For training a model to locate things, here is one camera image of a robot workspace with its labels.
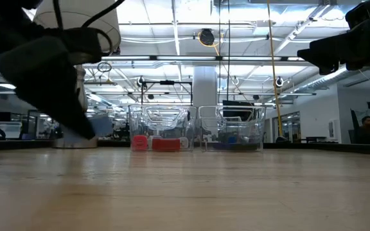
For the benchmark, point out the black aluminium table frame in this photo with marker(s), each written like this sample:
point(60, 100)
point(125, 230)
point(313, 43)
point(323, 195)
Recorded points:
point(332, 148)

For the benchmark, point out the round black ceiling reel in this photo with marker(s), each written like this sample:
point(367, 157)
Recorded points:
point(279, 81)
point(141, 81)

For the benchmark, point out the small red cube charger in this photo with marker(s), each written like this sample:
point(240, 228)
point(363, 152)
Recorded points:
point(139, 143)

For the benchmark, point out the square red wall charger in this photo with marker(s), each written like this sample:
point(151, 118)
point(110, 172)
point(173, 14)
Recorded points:
point(165, 145)

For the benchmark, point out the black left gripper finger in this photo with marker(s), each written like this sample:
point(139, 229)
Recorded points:
point(43, 83)

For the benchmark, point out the clear storage tub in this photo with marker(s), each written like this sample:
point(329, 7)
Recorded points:
point(8, 128)

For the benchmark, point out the white shade silver table lamp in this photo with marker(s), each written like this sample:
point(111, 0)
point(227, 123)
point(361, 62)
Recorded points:
point(85, 19)

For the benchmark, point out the black office chair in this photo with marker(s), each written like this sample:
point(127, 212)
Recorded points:
point(353, 122)

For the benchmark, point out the black monitor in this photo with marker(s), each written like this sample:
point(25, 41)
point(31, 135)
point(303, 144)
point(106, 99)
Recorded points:
point(236, 102)

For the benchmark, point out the clear plastic bin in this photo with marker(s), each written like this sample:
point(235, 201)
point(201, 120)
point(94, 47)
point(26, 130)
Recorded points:
point(210, 128)
point(162, 118)

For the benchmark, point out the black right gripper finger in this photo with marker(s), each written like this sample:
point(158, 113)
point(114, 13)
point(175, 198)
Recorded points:
point(326, 51)
point(330, 68)

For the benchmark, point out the black camera gantry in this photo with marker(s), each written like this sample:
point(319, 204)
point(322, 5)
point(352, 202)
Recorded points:
point(167, 82)

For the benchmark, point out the white building column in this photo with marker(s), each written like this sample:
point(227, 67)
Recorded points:
point(204, 86)

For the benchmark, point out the overhead light bar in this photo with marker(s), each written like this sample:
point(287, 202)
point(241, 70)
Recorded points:
point(188, 58)

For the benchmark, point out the dark blue wall charger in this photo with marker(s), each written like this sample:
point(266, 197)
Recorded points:
point(232, 140)

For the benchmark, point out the silver ventilation duct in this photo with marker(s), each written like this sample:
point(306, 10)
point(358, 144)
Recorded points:
point(326, 80)

